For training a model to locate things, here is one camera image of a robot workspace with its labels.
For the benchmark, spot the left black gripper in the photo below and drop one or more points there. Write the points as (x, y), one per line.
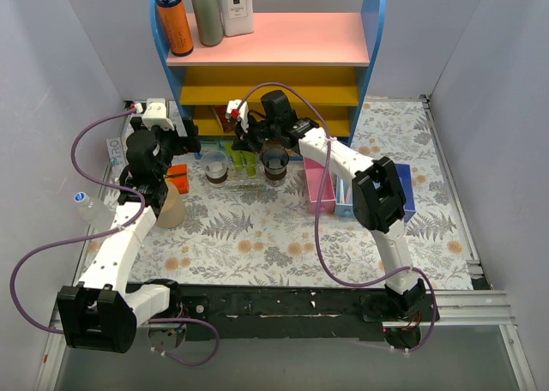
(179, 138)

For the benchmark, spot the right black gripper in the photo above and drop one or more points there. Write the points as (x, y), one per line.
(250, 133)

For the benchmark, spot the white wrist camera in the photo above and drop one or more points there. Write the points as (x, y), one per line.
(154, 112)
(237, 113)

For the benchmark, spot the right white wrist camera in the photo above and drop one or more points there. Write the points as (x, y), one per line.
(237, 113)

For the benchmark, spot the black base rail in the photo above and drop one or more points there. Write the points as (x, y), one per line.
(272, 313)

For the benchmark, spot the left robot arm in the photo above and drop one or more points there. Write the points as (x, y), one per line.
(98, 313)

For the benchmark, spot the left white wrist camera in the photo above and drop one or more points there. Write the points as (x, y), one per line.
(154, 112)

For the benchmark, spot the white labelled bottle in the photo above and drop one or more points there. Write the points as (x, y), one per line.
(237, 17)

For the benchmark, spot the dark blue cup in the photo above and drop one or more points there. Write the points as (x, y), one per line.
(275, 161)

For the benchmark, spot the clear cup brown base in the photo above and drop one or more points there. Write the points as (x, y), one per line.
(215, 167)

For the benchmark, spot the blue wooden shelf unit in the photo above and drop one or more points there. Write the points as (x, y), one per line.
(327, 57)

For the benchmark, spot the orange spray bottle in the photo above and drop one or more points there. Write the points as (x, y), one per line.
(176, 26)

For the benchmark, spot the orange razor package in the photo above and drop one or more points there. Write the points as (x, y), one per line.
(178, 176)

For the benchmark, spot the pink drawer box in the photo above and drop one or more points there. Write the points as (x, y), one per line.
(319, 191)

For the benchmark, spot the grey green bottle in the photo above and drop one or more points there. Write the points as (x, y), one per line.
(208, 21)

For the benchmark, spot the clear water bottle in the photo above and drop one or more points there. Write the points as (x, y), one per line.
(94, 211)

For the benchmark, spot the green toothpaste tube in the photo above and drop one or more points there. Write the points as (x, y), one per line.
(236, 158)
(249, 163)

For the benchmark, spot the clear textured glass tray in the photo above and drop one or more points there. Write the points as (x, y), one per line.
(239, 188)

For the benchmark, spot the light blue drawer box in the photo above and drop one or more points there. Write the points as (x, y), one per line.
(344, 199)

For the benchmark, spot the purple blue drawer box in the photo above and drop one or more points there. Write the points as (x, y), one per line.
(405, 176)

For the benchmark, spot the teal soap box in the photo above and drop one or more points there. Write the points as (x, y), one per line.
(210, 143)

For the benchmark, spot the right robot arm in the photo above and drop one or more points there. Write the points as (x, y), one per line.
(377, 195)

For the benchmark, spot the aluminium frame rail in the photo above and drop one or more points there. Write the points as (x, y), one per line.
(475, 346)

